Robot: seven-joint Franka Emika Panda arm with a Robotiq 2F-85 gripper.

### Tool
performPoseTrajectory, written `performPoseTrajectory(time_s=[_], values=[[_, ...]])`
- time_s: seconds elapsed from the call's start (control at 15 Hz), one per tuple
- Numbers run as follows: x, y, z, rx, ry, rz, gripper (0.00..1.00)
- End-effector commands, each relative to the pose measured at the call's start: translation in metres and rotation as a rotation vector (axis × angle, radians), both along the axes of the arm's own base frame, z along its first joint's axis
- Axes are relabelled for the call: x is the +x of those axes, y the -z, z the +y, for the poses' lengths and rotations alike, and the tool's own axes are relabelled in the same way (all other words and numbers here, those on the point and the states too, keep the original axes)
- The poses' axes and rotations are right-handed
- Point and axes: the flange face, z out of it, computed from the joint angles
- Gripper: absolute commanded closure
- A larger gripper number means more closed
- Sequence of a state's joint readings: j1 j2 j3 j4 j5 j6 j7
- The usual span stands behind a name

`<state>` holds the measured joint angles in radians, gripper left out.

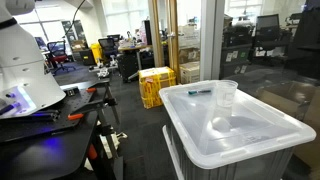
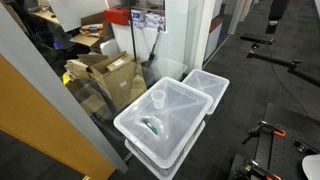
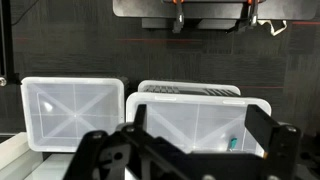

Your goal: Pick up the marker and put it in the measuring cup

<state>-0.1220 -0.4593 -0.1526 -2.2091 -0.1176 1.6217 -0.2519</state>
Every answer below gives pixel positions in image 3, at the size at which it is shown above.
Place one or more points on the lower stacked plastic bin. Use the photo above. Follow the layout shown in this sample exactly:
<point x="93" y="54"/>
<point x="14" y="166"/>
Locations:
<point x="190" y="88"/>

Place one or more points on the orange handled clamp right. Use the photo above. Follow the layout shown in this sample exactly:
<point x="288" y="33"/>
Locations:
<point x="253" y="13"/>

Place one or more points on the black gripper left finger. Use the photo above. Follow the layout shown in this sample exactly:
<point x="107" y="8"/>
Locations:
<point x="141" y="117"/>

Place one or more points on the clear plastic bin front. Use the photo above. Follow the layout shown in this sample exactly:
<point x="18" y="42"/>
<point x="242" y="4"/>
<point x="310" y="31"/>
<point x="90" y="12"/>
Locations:
<point x="197" y="123"/>

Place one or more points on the orange handled clamp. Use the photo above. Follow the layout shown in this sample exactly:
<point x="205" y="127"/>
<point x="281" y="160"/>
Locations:
<point x="179" y="22"/>
<point x="253" y="13"/>

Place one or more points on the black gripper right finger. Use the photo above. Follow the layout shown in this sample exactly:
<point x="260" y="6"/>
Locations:
<point x="264" y="129"/>

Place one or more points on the clear plastic bin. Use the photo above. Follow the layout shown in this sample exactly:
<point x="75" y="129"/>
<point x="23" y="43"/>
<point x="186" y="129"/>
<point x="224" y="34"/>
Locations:
<point x="59" y="111"/>
<point x="197" y="123"/>

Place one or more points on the clear plastic bin rear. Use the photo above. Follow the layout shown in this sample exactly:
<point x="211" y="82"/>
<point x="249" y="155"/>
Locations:
<point x="59" y="111"/>

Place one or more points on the orange handled clamp left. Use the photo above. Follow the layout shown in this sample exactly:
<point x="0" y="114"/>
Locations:
<point x="179" y="22"/>

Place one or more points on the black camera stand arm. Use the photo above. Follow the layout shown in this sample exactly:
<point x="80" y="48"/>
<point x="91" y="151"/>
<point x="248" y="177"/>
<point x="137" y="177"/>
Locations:
<point x="8" y="75"/>

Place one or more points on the teal capped marker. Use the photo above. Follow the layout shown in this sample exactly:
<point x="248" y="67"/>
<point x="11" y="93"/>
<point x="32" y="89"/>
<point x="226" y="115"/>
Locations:
<point x="232" y="143"/>

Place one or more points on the black optical breadboard table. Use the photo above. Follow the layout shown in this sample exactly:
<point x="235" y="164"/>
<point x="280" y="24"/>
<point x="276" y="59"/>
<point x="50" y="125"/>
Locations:
<point x="212" y="14"/>

